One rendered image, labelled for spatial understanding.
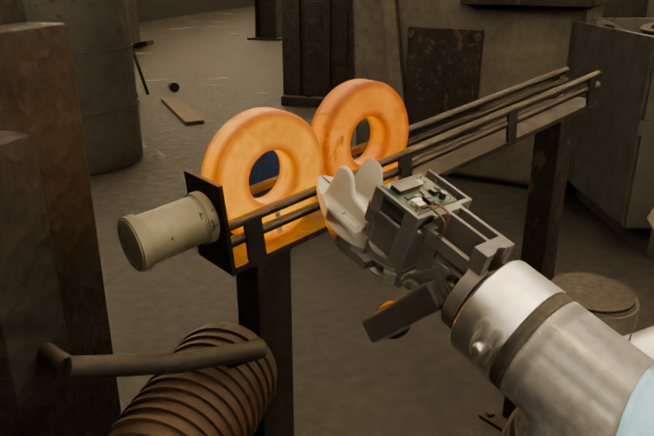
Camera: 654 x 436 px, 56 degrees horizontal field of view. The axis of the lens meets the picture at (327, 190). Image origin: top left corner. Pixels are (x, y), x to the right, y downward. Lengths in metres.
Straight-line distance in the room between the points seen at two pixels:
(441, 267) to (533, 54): 2.29
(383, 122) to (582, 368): 0.45
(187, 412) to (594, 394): 0.37
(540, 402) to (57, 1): 2.78
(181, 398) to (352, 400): 0.88
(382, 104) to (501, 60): 2.02
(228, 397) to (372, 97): 0.39
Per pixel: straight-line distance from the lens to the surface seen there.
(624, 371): 0.47
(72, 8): 3.04
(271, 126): 0.69
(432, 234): 0.52
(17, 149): 0.57
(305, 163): 0.74
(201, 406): 0.66
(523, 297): 0.48
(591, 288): 0.93
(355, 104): 0.77
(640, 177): 2.25
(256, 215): 0.69
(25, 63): 0.74
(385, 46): 2.93
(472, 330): 0.49
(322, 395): 1.51
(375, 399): 1.50
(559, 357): 0.47
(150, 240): 0.64
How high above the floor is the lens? 0.93
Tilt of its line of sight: 20 degrees down
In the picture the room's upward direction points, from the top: straight up
